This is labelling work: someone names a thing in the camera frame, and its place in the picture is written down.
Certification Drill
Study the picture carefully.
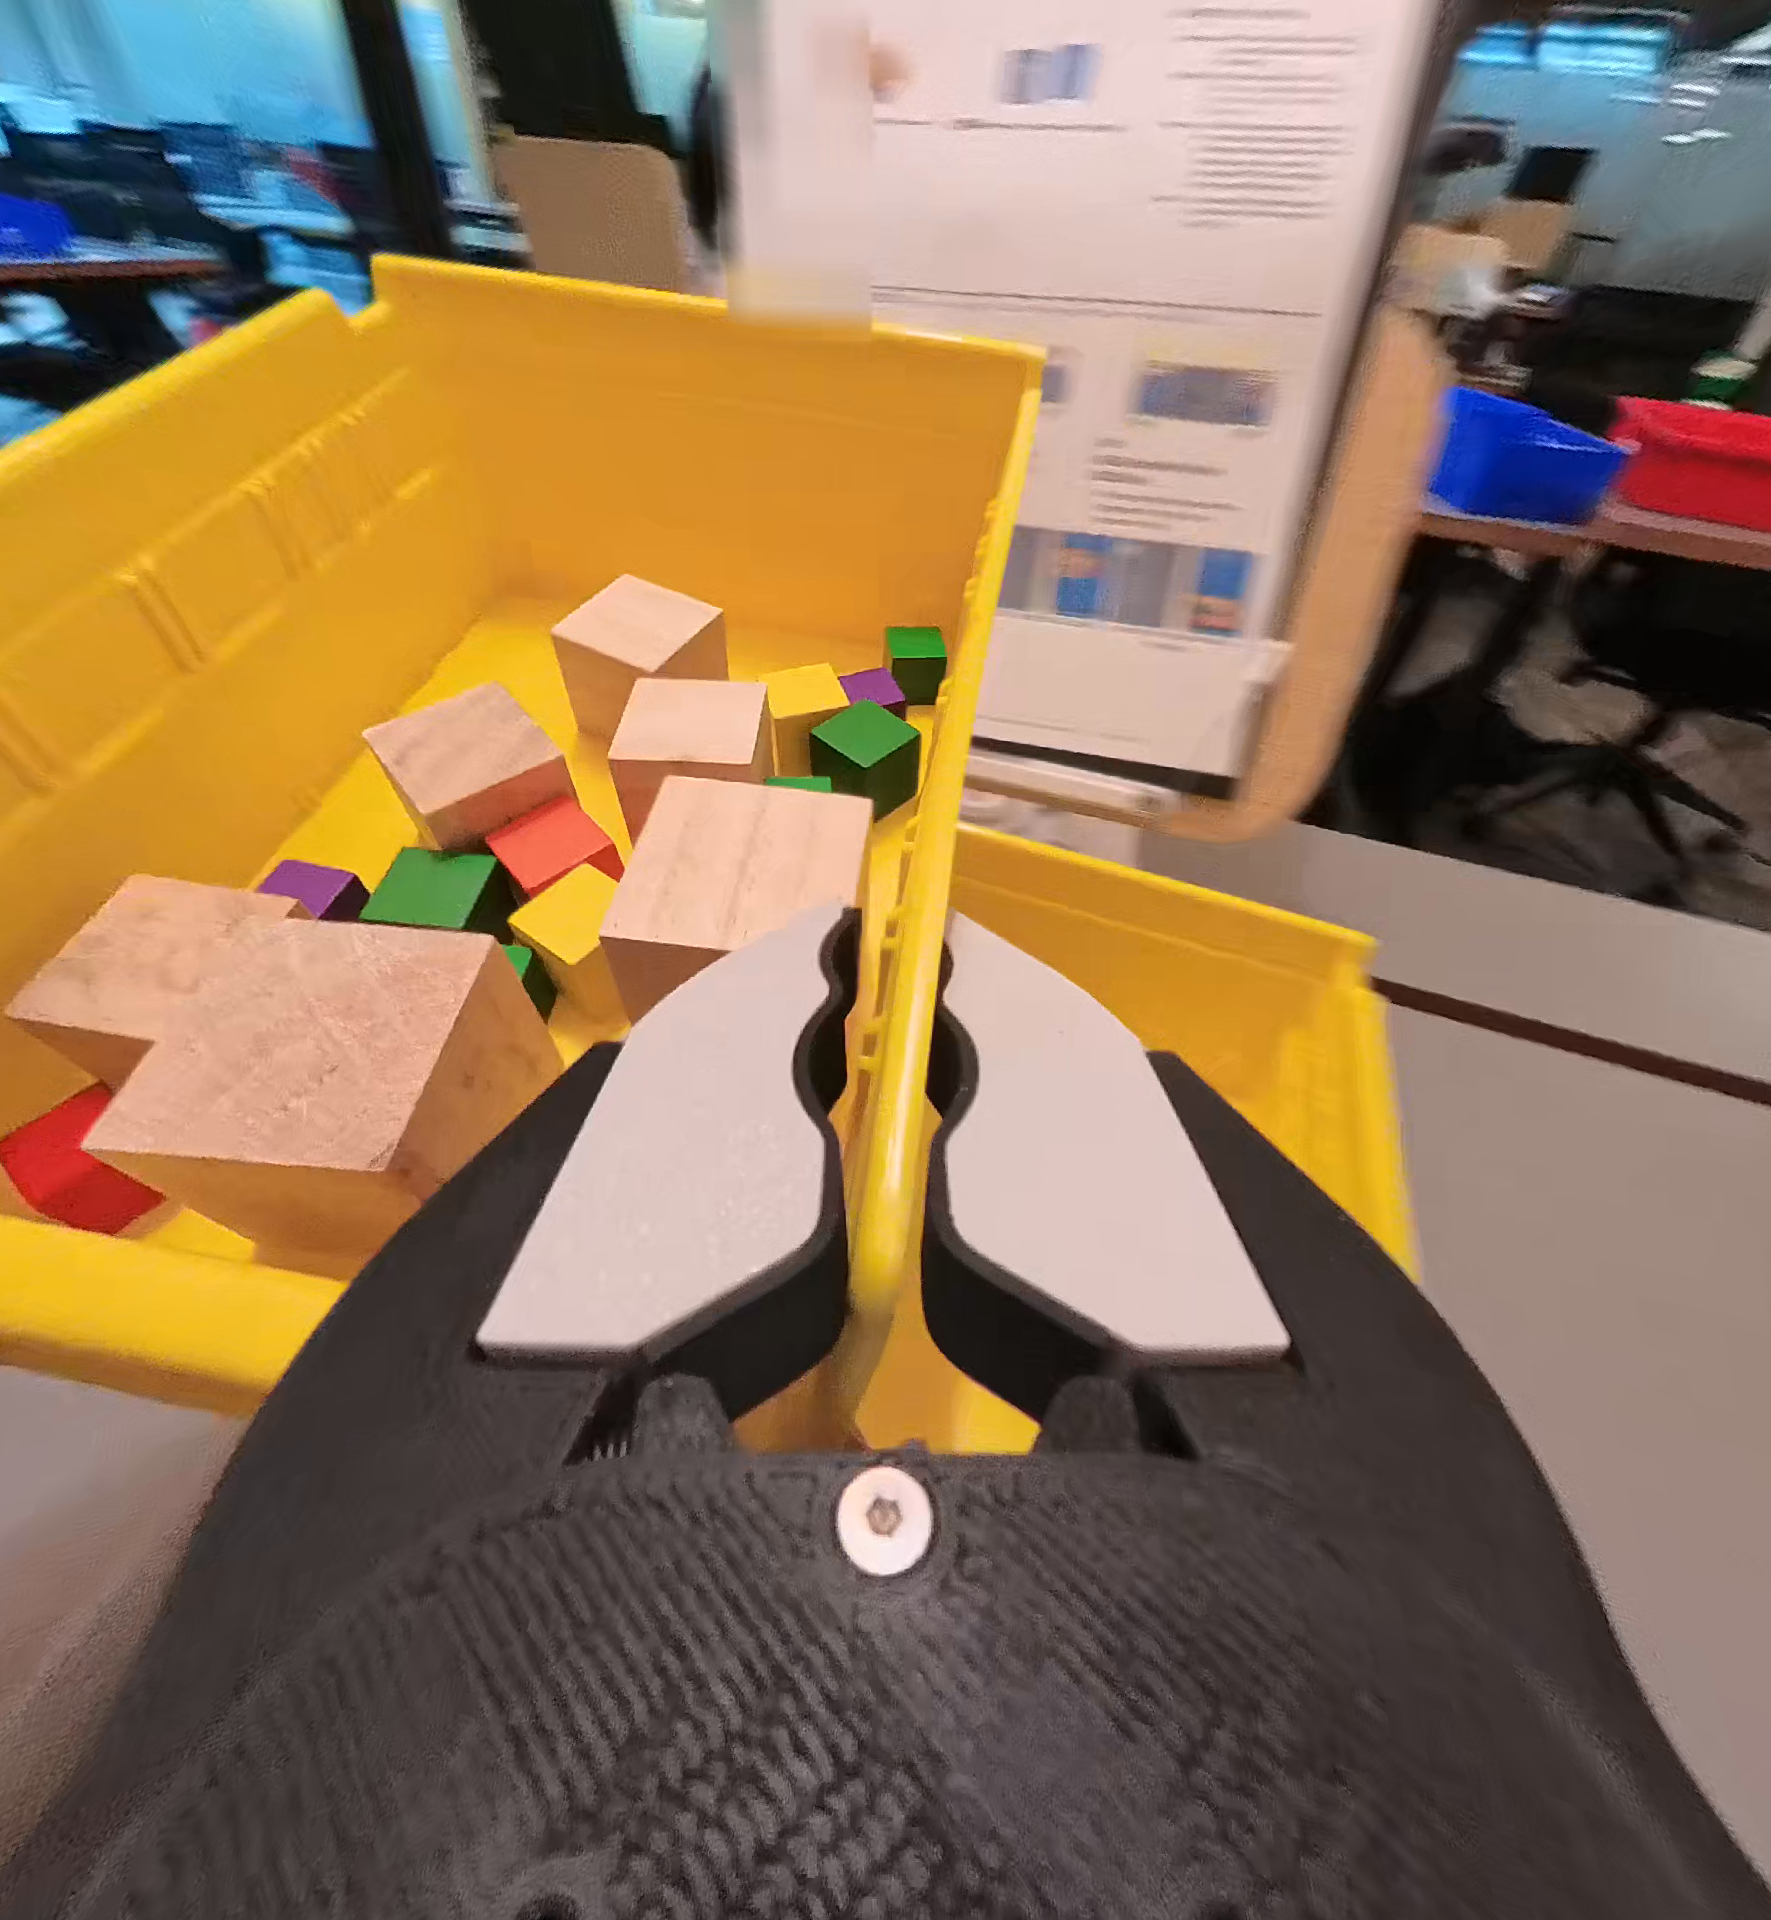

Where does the wooden display board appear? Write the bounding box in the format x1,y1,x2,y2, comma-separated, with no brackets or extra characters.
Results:
960,292,1460,845

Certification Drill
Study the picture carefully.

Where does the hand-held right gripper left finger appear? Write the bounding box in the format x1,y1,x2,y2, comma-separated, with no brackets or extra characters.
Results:
473,904,867,1419

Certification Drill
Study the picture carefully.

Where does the white printed poster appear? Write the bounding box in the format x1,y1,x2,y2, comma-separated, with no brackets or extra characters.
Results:
867,0,1443,797

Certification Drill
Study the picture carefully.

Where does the pile of small coloured cubes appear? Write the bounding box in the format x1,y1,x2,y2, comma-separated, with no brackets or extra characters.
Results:
0,624,951,1235

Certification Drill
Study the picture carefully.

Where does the blue plastic bin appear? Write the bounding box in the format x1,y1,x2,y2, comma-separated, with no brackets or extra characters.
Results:
1428,385,1632,526

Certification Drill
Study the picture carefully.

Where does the red plastic bin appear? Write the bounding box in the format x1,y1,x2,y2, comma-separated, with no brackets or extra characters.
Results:
1605,395,1771,537

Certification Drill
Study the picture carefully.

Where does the black office chair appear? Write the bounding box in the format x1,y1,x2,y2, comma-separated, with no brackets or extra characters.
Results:
1454,560,1771,901

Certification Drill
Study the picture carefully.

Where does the white post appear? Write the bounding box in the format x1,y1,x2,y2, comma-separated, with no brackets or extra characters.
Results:
719,0,881,327

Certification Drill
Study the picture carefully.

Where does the yellow plastic bin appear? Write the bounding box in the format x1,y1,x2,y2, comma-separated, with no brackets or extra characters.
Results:
886,824,1418,1454
0,252,1052,1454

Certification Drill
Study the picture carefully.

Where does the black pillar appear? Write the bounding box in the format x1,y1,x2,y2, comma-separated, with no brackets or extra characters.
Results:
344,0,454,257

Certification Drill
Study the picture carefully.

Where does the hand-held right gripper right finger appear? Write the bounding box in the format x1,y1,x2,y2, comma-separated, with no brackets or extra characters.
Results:
917,912,1296,1424

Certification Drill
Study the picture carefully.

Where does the pile of plain wooden cubes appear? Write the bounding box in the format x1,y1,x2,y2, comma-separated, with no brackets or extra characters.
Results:
5,574,875,1262

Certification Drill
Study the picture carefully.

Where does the brown cardboard box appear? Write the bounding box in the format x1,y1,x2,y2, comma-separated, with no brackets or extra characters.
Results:
502,134,696,294

